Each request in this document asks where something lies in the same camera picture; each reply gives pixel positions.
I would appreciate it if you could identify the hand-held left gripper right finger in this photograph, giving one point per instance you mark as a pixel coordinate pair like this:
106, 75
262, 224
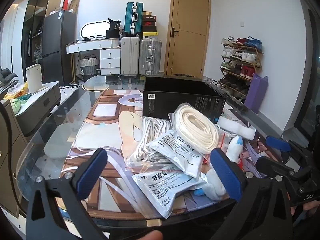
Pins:
226, 175

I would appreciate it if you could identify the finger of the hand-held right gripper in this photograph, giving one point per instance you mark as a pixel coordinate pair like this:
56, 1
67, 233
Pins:
277, 143
271, 166

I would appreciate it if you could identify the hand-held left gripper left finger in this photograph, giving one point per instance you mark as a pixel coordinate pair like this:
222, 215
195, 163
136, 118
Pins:
92, 172

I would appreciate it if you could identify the white and blue plush toy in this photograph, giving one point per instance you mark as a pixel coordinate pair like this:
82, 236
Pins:
215, 182

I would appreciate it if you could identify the red and white packet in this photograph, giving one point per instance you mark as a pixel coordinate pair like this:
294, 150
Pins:
240, 161

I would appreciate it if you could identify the white foam wrap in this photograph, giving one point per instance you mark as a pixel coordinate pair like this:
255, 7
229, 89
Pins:
240, 128

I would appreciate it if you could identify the white medicine packet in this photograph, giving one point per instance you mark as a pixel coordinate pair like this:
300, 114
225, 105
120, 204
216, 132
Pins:
165, 187
175, 152

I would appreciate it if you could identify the black cardboard box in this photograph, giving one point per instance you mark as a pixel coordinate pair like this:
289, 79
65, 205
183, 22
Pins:
172, 97

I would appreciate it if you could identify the person's left hand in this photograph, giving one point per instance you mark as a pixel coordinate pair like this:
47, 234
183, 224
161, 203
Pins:
150, 235

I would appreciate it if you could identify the printed desk mat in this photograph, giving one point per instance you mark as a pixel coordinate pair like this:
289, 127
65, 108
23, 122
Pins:
105, 130

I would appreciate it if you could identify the purple bag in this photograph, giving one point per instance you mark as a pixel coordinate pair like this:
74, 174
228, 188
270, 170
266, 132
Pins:
256, 93

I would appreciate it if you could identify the wooden shoe rack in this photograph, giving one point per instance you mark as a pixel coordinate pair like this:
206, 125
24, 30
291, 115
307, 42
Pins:
238, 73

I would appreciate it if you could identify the grey sideboard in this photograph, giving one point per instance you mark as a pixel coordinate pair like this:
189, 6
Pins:
37, 102

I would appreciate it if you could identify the rows of shoes on rack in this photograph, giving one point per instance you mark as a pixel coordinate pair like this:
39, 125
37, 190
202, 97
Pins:
241, 55

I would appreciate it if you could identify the green plastic bag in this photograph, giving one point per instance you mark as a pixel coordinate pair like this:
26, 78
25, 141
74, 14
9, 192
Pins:
16, 103

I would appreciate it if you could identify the woven basket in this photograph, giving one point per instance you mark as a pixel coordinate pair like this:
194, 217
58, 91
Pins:
88, 66

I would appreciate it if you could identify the yellow plastic bag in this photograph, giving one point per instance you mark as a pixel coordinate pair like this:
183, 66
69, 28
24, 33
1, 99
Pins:
17, 92

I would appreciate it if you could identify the white kettle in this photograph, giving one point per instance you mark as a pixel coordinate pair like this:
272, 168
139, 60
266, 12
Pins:
33, 77

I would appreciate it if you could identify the white vanity desk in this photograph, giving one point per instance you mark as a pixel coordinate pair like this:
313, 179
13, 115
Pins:
105, 52

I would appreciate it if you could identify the white suitcase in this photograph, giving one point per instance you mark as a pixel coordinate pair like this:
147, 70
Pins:
130, 55

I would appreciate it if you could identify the grey bedding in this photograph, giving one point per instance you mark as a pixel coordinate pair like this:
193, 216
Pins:
7, 76

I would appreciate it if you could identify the black refrigerator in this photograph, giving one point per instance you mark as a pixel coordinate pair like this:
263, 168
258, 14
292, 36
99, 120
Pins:
58, 47

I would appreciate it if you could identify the silver suitcase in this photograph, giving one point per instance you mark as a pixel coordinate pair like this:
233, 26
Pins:
150, 56

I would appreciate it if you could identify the tan wooden door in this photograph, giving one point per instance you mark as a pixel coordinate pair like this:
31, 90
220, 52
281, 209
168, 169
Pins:
190, 30

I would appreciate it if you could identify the oval mirror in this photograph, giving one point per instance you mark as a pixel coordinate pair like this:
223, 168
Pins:
95, 29

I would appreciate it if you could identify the black bag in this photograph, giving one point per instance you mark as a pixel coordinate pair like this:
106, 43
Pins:
113, 28

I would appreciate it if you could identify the stack of shoe boxes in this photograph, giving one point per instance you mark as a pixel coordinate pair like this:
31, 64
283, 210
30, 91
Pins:
150, 25

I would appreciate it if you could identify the teal suitcase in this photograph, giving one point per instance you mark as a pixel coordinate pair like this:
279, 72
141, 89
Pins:
133, 17

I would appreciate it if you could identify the dark glass cabinet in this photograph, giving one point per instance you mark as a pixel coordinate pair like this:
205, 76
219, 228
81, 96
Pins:
35, 22

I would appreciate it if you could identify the brown carton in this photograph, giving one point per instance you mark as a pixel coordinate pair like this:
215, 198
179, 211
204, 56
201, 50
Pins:
74, 4

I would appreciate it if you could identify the red box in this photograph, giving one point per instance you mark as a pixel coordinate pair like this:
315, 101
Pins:
66, 3

